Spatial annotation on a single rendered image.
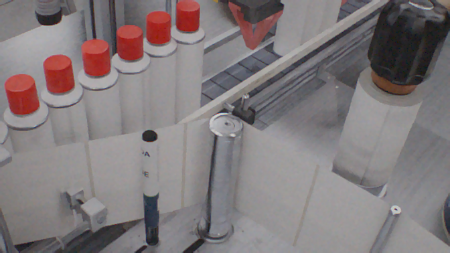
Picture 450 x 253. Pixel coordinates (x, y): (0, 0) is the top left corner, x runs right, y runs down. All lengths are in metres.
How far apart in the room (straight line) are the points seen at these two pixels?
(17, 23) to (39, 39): 1.74
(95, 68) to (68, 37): 0.51
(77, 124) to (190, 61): 0.20
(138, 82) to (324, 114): 0.35
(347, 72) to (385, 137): 0.44
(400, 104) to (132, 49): 0.33
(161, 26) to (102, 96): 0.12
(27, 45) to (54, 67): 0.53
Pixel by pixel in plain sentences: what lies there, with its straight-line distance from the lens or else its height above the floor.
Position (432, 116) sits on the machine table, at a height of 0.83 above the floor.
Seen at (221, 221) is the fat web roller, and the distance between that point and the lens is 0.65.
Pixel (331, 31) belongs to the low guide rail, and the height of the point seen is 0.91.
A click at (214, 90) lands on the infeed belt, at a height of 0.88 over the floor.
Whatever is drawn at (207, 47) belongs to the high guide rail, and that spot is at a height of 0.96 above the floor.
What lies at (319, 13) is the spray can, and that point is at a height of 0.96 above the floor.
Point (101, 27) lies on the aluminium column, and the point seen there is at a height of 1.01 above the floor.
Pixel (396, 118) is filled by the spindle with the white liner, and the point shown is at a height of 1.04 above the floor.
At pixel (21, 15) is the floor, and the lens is 2.95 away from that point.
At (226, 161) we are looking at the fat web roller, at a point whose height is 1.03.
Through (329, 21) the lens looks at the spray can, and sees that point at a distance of 1.08.
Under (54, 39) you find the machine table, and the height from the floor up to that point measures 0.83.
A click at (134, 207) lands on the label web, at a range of 0.63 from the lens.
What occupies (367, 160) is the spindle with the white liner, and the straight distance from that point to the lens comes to 0.70.
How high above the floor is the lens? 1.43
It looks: 42 degrees down
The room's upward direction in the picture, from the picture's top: 7 degrees clockwise
